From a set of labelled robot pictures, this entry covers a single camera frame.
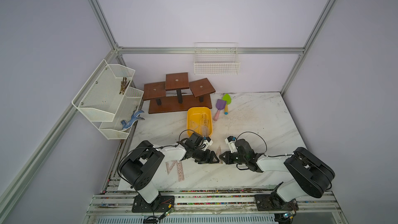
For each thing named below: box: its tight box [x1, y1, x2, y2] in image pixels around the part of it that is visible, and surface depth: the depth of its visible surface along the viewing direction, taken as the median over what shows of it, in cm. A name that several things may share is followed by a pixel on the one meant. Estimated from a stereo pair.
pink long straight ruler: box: [176, 160, 185, 182], surface depth 86 cm
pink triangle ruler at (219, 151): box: [215, 144, 223, 164], surface depth 93 cm
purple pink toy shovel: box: [213, 99, 227, 122], surface depth 117 cm
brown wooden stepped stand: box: [143, 72, 216, 115], surface depth 107 cm
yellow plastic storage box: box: [186, 106, 213, 137], surface depth 106 cm
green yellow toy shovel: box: [221, 93, 232, 115], surface depth 120 cm
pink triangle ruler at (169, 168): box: [165, 160, 177, 176], surface depth 88 cm
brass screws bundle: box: [119, 76, 131, 95], surface depth 83 cm
